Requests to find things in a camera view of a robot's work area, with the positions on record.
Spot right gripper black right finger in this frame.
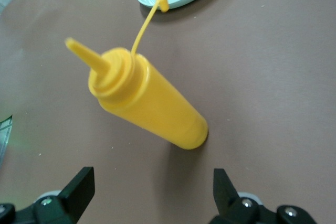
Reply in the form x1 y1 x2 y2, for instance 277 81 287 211
209 168 318 224

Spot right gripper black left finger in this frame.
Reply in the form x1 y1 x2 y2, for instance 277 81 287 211
0 166 95 224

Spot yellow squeeze bottle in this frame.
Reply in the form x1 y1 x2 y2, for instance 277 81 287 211
65 0 209 151

